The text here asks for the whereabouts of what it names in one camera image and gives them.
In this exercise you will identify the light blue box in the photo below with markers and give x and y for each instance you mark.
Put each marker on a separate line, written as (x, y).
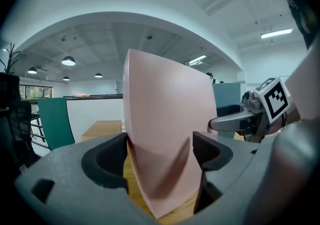
(226, 94)

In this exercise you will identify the black office chair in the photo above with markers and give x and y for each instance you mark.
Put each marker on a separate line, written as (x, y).
(12, 119)

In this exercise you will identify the black pendant lamp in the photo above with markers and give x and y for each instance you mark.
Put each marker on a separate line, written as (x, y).
(98, 75)
(32, 70)
(66, 78)
(68, 61)

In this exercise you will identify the pink box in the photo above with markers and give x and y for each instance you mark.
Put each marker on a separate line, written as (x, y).
(162, 106)

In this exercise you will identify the person's right forearm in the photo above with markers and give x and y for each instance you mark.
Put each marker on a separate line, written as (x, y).
(293, 116)

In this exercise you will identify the linear ceiling light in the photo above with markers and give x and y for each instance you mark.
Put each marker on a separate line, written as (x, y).
(197, 59)
(276, 33)

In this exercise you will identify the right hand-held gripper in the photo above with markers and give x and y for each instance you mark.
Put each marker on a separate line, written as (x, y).
(275, 101)

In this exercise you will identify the black metal railing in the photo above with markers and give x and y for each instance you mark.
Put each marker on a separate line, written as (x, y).
(40, 134)

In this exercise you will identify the black coat rack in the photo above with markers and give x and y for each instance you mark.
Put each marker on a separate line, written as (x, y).
(9, 61)

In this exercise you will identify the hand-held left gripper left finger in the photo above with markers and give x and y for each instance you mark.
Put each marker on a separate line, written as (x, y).
(75, 194)

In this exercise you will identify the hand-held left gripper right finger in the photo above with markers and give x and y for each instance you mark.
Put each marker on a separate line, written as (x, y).
(232, 181)

